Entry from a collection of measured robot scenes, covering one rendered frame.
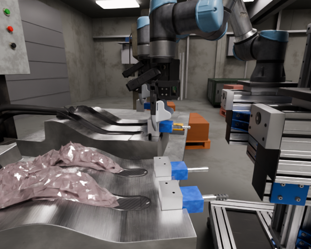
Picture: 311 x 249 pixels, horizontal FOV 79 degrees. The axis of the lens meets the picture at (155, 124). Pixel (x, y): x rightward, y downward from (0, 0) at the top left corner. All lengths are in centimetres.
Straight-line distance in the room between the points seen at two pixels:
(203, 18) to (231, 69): 792
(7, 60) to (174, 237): 118
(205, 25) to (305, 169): 42
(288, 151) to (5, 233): 56
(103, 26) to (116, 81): 227
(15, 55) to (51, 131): 72
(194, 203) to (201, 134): 246
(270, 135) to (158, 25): 39
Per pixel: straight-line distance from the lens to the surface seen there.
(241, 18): 112
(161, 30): 56
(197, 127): 276
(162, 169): 44
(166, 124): 58
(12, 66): 132
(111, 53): 885
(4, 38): 132
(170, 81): 55
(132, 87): 58
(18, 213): 36
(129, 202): 39
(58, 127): 68
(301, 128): 55
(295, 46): 916
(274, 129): 53
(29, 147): 79
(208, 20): 52
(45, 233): 32
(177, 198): 35
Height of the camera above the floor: 109
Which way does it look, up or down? 16 degrees down
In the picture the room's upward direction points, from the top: straight up
